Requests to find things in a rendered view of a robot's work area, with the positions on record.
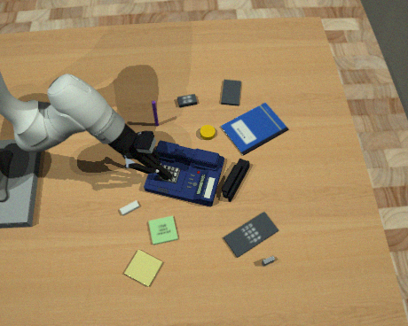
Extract yellow cylinder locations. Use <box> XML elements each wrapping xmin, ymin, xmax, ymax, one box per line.
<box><xmin>200</xmin><ymin>125</ymin><xmax>215</xmax><ymax>140</ymax></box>

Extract blue notebook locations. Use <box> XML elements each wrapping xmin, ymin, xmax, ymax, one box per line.
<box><xmin>221</xmin><ymin>103</ymin><xmax>288</xmax><ymax>156</ymax></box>

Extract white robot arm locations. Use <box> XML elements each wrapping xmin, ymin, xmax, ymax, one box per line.
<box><xmin>0</xmin><ymin>72</ymin><xmax>156</xmax><ymax>202</ymax></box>

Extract grey keypad panel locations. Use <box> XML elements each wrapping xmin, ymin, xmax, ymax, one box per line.
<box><xmin>224</xmin><ymin>212</ymin><xmax>279</xmax><ymax>258</ymax></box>

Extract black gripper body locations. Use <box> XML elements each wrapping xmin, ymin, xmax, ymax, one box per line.
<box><xmin>108</xmin><ymin>124</ymin><xmax>139</xmax><ymax>159</ymax></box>

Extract blue telephone handset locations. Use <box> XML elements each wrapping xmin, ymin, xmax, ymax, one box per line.
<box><xmin>156</xmin><ymin>141</ymin><xmax>219</xmax><ymax>169</ymax></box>

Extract green sticky note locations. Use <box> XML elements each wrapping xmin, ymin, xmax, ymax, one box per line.
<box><xmin>149</xmin><ymin>216</ymin><xmax>178</xmax><ymax>245</ymax></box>

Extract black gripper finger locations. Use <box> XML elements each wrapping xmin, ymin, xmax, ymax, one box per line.
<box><xmin>138</xmin><ymin>131</ymin><xmax>172</xmax><ymax>177</ymax></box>
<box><xmin>124</xmin><ymin>148</ymin><xmax>172</xmax><ymax>180</ymax></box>

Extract yellow sticky note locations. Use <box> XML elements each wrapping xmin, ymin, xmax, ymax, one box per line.
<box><xmin>124</xmin><ymin>250</ymin><xmax>163</xmax><ymax>287</ymax></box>

